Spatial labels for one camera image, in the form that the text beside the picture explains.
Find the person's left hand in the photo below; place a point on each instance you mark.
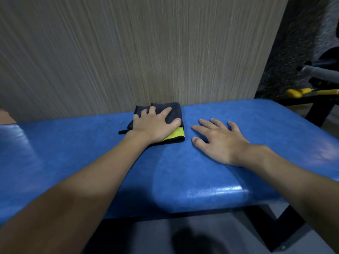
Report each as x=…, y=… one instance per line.
x=151, y=128

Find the person's right hand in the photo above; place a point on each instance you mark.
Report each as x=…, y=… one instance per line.
x=225, y=146

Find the grey and yellow cleaning cloth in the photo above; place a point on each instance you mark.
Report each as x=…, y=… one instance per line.
x=174, y=111

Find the blue padded bench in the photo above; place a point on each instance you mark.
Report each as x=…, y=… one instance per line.
x=66, y=150

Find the person's left forearm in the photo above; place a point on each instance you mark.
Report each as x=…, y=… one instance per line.
x=66, y=198

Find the person's right forearm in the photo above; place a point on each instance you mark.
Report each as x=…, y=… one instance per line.
x=296, y=177

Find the black exercise machine frame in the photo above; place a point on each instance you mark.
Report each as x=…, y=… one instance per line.
x=320, y=111

